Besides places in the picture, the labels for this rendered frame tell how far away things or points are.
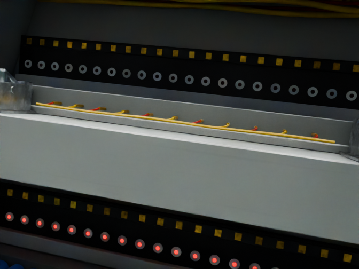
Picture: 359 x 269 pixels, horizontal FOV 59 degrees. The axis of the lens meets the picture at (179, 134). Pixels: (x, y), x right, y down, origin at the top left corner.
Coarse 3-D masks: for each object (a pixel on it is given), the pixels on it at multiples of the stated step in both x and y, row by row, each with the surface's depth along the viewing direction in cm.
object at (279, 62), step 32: (32, 64) 43; (64, 64) 42; (96, 64) 41; (128, 64) 40; (160, 64) 40; (192, 64) 39; (224, 64) 38; (256, 64) 37; (288, 64) 36; (320, 64) 35; (352, 64) 35; (256, 96) 37; (288, 96) 37; (320, 96) 36
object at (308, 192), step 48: (144, 96) 40; (192, 96) 38; (0, 144) 22; (48, 144) 21; (96, 144) 21; (144, 144) 20; (192, 144) 19; (240, 144) 21; (96, 192) 21; (144, 192) 20; (192, 192) 19; (240, 192) 19; (288, 192) 18; (336, 192) 18
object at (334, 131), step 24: (48, 96) 27; (72, 96) 27; (96, 96) 26; (120, 96) 26; (168, 120) 23; (192, 120) 25; (216, 120) 24; (240, 120) 24; (264, 120) 24; (288, 120) 23; (312, 120) 23; (336, 120) 23
